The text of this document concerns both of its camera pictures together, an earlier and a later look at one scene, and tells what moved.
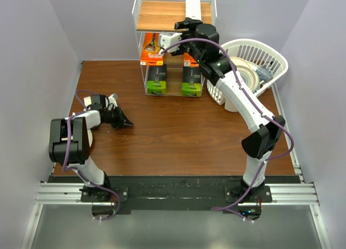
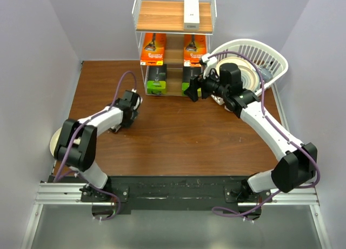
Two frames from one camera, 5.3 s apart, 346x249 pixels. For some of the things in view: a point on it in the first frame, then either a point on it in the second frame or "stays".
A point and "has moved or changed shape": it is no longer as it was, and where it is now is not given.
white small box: (87, 101) has moved or changed shape
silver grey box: (193, 8) stays
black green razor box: (191, 82) stays
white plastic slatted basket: (258, 52) stays
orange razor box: (150, 54) stays
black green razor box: (157, 83) stays
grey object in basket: (264, 74) stays
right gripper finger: (183, 49) to (195, 83)
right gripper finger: (188, 23) to (191, 92)
